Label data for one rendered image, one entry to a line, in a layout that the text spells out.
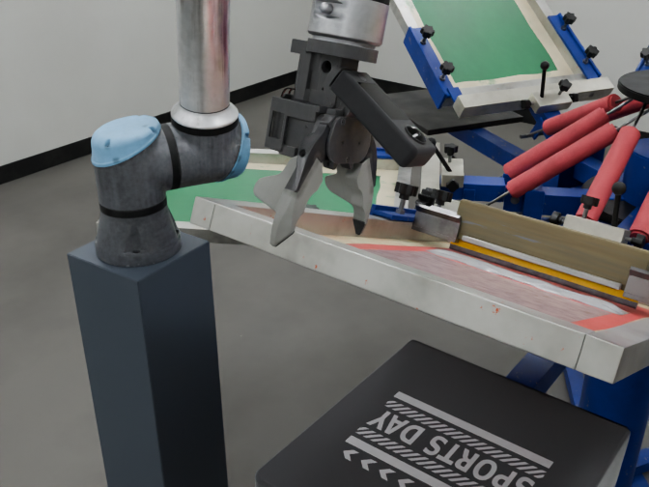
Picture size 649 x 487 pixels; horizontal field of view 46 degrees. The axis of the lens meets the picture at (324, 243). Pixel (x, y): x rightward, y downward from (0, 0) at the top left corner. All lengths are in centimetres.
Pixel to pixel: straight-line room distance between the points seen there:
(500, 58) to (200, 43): 164
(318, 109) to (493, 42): 207
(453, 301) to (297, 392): 216
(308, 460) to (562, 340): 62
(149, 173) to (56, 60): 390
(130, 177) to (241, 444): 161
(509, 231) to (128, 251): 68
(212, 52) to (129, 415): 70
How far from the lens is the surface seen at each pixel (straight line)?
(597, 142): 204
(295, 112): 77
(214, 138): 132
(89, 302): 146
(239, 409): 292
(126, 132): 132
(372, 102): 74
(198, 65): 128
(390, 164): 239
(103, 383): 155
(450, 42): 272
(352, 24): 75
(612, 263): 139
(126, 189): 132
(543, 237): 143
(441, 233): 148
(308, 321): 337
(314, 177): 74
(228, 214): 102
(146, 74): 564
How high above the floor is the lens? 185
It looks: 27 degrees down
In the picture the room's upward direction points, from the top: straight up
